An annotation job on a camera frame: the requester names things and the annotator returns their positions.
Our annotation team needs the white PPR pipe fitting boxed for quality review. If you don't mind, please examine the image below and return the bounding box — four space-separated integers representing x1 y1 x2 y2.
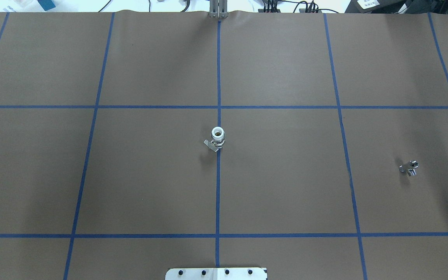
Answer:
204 126 226 152

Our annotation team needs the chrome tee valve fitting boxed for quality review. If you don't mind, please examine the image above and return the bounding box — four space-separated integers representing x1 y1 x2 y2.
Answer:
398 160 419 177

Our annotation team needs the aluminium frame post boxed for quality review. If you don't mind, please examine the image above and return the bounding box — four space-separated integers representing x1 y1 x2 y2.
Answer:
208 0 229 19

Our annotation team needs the white pedestal column base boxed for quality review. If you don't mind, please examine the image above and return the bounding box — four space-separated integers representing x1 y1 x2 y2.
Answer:
165 267 268 280

